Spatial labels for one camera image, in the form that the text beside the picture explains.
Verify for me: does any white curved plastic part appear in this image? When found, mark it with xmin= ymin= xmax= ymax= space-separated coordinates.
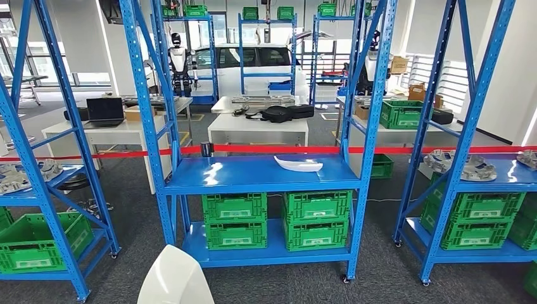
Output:
xmin=274 ymin=155 xmax=324 ymax=173
xmin=137 ymin=244 xmax=215 ymax=304

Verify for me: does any open cardboard box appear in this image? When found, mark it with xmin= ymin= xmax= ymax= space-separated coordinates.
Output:
xmin=408 ymin=83 xmax=427 ymax=103

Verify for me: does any grey cast metal part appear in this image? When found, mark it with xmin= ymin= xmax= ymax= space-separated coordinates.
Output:
xmin=37 ymin=158 xmax=64 ymax=182
xmin=515 ymin=149 xmax=537 ymax=171
xmin=0 ymin=163 xmax=32 ymax=194
xmin=422 ymin=149 xmax=456 ymax=174
xmin=461 ymin=154 xmax=499 ymax=182

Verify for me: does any black hard case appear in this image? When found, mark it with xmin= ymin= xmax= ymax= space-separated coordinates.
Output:
xmin=432 ymin=108 xmax=455 ymax=125
xmin=287 ymin=104 xmax=315 ymax=120
xmin=63 ymin=106 xmax=90 ymax=122

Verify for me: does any black stool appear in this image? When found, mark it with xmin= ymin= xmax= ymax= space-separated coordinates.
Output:
xmin=56 ymin=172 xmax=114 ymax=215

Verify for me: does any blue metal shelf rack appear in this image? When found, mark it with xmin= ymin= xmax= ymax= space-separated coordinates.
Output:
xmin=310 ymin=12 xmax=357 ymax=106
xmin=0 ymin=0 xmax=122 ymax=303
xmin=392 ymin=0 xmax=537 ymax=287
xmin=238 ymin=12 xmax=298 ymax=96
xmin=118 ymin=0 xmax=398 ymax=284
xmin=161 ymin=15 xmax=219 ymax=106

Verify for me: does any white black humanoid robot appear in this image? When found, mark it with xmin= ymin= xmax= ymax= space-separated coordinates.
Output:
xmin=167 ymin=32 xmax=198 ymax=98
xmin=357 ymin=30 xmax=394 ymax=96

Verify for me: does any white table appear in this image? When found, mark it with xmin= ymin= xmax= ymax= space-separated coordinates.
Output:
xmin=207 ymin=113 xmax=310 ymax=148
xmin=348 ymin=119 xmax=469 ymax=158
xmin=41 ymin=115 xmax=174 ymax=194

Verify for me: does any grey metal tray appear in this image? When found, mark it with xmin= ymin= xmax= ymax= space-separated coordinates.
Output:
xmin=122 ymin=95 xmax=179 ymax=106
xmin=231 ymin=94 xmax=296 ymax=106

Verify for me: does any white car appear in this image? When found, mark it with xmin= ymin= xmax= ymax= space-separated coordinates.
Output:
xmin=144 ymin=43 xmax=309 ymax=99

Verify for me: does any red barrier belt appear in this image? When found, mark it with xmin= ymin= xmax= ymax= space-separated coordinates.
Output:
xmin=0 ymin=146 xmax=202 ymax=163
xmin=213 ymin=144 xmax=537 ymax=155

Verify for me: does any black laptop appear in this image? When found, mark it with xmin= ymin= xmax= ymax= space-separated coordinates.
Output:
xmin=83 ymin=97 xmax=125 ymax=129

